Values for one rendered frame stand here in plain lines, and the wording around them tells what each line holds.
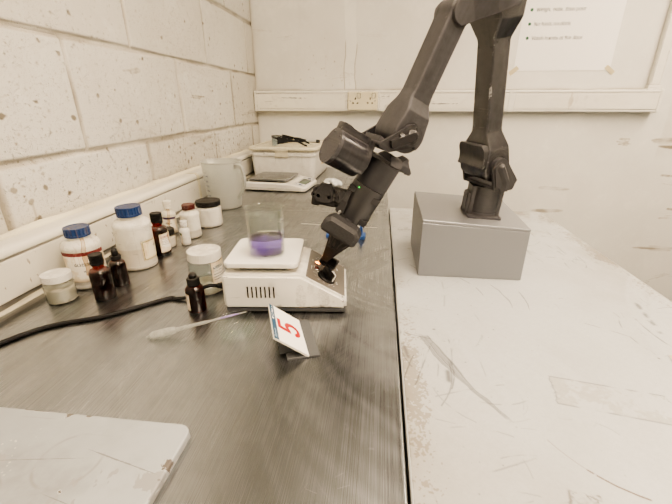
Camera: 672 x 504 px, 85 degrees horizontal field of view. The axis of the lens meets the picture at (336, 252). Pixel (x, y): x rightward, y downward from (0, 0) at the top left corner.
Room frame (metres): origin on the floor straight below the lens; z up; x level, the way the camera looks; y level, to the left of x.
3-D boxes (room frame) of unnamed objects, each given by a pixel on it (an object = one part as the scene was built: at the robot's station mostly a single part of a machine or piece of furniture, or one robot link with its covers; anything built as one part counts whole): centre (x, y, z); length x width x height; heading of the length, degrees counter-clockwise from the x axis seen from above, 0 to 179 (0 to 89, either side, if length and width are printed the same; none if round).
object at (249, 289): (0.59, 0.09, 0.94); 0.22 x 0.13 x 0.08; 89
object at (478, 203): (0.72, -0.29, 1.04); 0.07 x 0.07 x 0.06; 86
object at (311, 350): (0.45, 0.06, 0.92); 0.09 x 0.06 x 0.04; 14
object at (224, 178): (1.20, 0.36, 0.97); 0.18 x 0.13 x 0.15; 55
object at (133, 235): (0.72, 0.42, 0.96); 0.07 x 0.07 x 0.13
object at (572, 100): (1.92, -0.53, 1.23); 1.90 x 0.06 x 0.10; 83
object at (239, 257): (0.59, 0.12, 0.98); 0.12 x 0.12 x 0.01; 89
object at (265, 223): (0.57, 0.12, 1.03); 0.07 x 0.06 x 0.08; 174
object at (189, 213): (0.91, 0.37, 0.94); 0.05 x 0.05 x 0.09
